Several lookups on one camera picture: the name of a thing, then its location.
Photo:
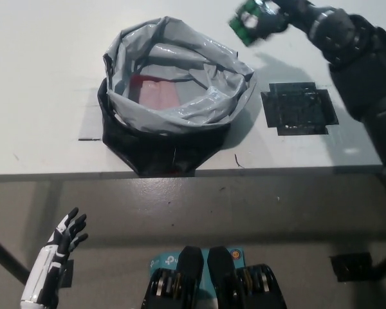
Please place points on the black grey right robot hand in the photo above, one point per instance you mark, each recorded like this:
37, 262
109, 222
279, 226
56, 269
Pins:
273, 21

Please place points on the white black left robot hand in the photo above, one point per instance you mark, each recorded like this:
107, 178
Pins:
43, 270

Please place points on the multicoloured rubik's cube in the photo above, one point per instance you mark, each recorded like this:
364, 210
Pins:
235, 23

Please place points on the grey black plastic bag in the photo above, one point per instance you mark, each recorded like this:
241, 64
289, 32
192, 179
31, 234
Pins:
186, 116

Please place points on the black tape square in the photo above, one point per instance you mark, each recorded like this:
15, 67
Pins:
296, 109

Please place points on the red box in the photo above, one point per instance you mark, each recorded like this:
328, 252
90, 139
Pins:
157, 93

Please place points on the thin black thread scrap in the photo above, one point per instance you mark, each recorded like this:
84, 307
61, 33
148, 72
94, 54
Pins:
235, 157

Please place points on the clear tape patch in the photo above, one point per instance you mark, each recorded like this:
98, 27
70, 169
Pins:
90, 119

